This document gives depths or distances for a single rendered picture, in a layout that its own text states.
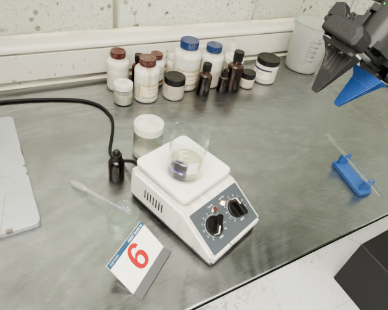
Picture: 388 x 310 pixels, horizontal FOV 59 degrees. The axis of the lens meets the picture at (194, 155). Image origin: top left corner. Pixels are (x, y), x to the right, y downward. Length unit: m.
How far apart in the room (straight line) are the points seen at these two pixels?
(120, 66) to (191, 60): 0.18
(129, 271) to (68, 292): 0.09
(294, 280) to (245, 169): 0.25
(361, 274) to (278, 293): 0.13
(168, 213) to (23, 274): 0.23
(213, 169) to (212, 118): 0.29
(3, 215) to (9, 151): 0.15
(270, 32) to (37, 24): 0.68
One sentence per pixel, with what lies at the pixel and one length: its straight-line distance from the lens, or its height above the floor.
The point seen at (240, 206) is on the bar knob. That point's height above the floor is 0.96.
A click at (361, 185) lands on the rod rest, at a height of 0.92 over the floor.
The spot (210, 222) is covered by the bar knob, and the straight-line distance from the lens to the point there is 0.55.
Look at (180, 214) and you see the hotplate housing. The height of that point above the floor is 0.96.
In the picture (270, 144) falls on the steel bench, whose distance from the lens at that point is 0.83.
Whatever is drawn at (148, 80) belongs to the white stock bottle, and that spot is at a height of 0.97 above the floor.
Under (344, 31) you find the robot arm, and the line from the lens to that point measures 0.52.
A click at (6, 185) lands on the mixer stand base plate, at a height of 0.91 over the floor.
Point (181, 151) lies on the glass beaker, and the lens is 0.50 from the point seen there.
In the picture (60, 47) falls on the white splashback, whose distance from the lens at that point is 0.90.
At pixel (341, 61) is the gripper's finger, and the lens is 0.54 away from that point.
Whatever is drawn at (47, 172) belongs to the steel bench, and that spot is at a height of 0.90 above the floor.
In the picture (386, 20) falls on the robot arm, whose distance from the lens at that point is 0.58.
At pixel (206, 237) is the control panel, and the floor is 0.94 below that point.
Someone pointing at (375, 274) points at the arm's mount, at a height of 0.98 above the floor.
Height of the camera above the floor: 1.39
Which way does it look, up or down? 41 degrees down
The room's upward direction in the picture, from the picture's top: 12 degrees clockwise
